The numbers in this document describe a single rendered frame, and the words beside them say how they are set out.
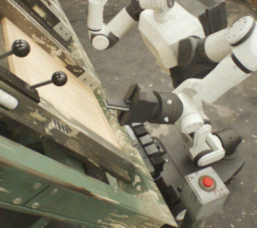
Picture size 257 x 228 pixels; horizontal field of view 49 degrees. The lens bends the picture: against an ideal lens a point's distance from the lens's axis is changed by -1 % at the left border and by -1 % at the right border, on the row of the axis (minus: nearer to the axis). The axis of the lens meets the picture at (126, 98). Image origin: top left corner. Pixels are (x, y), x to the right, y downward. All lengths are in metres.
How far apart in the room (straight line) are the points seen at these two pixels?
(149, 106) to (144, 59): 2.47
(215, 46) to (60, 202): 0.58
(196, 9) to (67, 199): 0.79
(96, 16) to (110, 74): 1.69
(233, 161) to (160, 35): 1.32
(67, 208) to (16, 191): 0.16
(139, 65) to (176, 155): 1.32
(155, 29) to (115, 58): 2.12
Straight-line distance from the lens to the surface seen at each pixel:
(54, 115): 0.80
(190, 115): 0.79
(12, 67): 0.88
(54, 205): 0.67
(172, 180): 1.95
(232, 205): 2.18
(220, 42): 0.84
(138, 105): 0.69
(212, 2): 1.13
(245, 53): 0.71
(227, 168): 2.12
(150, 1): 1.06
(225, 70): 0.73
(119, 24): 1.33
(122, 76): 2.93
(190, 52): 0.94
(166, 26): 1.08
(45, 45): 1.23
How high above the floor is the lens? 1.87
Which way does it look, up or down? 44 degrees down
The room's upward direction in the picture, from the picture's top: straight up
